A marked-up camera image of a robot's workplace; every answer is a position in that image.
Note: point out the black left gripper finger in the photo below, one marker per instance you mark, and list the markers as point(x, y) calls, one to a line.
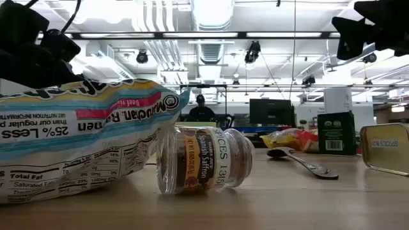
point(38, 75)
point(60, 46)

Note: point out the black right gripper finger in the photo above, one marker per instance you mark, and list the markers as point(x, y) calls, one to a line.
point(386, 9)
point(353, 36)

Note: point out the blue-striped low-sodium ramen packet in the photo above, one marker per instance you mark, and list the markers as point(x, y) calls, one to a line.
point(80, 137)

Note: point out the dark green tea box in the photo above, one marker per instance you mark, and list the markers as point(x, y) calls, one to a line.
point(335, 127)

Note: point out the yellow chicken ramen packet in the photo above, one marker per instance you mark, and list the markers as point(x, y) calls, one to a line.
point(281, 139)

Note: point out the small glass saffron jar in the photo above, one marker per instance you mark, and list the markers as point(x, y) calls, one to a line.
point(204, 159)

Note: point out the black ceiling spotlight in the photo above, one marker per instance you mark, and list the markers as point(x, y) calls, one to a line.
point(370, 57)
point(142, 57)
point(308, 80)
point(252, 52)

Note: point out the white square pillar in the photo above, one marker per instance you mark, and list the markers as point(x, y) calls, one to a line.
point(338, 99)

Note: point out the black overhead crossbar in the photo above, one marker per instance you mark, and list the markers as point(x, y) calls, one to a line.
point(243, 34)

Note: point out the black computer monitor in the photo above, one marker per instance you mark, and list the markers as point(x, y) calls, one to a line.
point(271, 111)

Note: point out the rectangular metal spice tin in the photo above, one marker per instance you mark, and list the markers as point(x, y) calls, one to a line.
point(386, 153)

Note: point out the all-black metal spoon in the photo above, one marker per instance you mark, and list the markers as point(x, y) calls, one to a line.
point(316, 168)

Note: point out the person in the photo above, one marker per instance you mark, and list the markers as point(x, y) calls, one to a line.
point(200, 113)

